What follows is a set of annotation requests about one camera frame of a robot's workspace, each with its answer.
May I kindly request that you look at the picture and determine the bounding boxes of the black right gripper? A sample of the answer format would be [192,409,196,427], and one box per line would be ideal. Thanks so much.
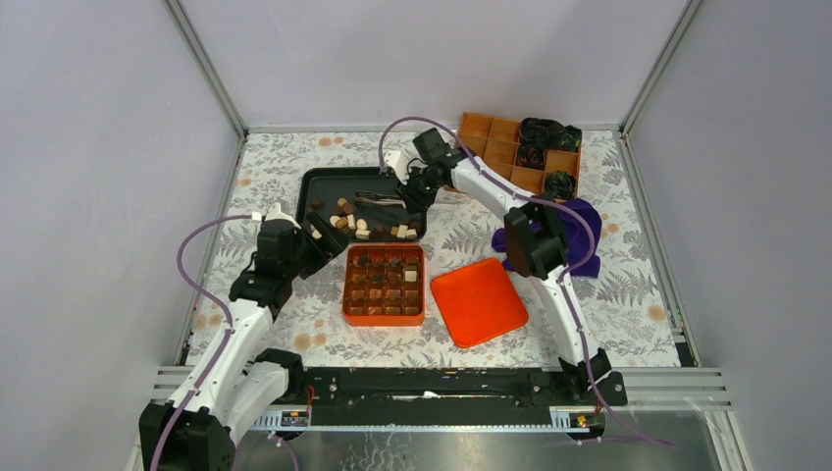
[393,165,444,216]

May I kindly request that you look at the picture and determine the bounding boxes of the metal tongs white handle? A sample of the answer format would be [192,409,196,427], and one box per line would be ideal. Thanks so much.
[350,191,407,209]

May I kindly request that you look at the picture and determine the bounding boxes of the orange chocolate box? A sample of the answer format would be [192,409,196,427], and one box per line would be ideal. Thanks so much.
[341,243,426,328]

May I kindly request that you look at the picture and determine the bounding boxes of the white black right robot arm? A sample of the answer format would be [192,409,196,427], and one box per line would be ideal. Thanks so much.
[383,129,612,404]

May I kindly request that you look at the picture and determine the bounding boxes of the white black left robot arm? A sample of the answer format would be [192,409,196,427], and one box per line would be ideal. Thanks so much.
[138,208,349,470]

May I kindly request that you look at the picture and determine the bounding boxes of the black chocolate tray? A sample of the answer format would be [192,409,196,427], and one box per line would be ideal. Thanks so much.
[295,167,428,243]

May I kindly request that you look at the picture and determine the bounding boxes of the orange compartment organizer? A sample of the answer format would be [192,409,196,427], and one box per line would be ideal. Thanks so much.
[457,112,582,202]

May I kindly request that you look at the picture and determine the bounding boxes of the orange box lid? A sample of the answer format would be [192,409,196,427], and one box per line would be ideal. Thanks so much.
[430,258,529,348]

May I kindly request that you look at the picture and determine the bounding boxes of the purple cloth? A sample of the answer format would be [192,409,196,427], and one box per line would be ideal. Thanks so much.
[491,197,604,280]

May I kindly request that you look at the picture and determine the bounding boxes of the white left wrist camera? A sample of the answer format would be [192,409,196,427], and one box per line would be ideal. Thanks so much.
[262,201,301,229]

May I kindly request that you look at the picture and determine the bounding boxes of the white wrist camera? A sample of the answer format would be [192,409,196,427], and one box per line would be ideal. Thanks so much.
[383,150,409,183]
[262,201,301,229]

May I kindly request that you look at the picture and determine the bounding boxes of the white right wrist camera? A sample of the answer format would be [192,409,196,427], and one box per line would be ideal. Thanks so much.
[383,150,409,183]

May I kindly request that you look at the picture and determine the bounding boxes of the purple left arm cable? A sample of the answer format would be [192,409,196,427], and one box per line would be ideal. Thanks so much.
[147,213,265,471]

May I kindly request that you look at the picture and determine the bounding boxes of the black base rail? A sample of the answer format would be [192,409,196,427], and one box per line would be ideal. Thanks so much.
[243,367,629,429]

